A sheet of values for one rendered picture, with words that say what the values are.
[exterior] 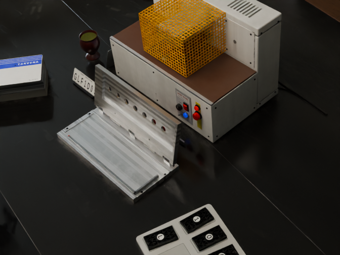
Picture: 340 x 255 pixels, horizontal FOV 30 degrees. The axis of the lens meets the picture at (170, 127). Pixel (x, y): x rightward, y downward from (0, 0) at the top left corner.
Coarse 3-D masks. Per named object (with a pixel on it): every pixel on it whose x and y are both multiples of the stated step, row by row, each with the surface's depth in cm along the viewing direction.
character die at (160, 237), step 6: (168, 228) 200; (150, 234) 199; (156, 234) 200; (162, 234) 199; (168, 234) 199; (174, 234) 198; (144, 240) 199; (150, 240) 198; (156, 240) 197; (162, 240) 197; (168, 240) 197; (174, 240) 198; (150, 246) 197; (156, 246) 196
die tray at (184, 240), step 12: (216, 216) 203; (156, 228) 202; (180, 228) 201; (204, 228) 200; (180, 240) 198; (228, 240) 196; (144, 252) 196; (156, 252) 196; (168, 252) 195; (180, 252) 195; (192, 252) 195; (204, 252) 194; (240, 252) 193
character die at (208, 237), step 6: (216, 228) 199; (198, 234) 198; (204, 234) 198; (210, 234) 197; (216, 234) 197; (222, 234) 197; (192, 240) 197; (198, 240) 197; (204, 240) 197; (210, 240) 196; (216, 240) 195; (198, 246) 195; (204, 246) 194
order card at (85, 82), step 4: (76, 72) 252; (80, 72) 251; (76, 76) 253; (80, 76) 251; (84, 76) 249; (76, 80) 253; (80, 80) 252; (84, 80) 250; (88, 80) 248; (92, 80) 246; (80, 84) 252; (84, 84) 250; (88, 84) 248; (92, 84) 247; (84, 88) 251; (88, 88) 249; (92, 88) 247; (92, 92) 248
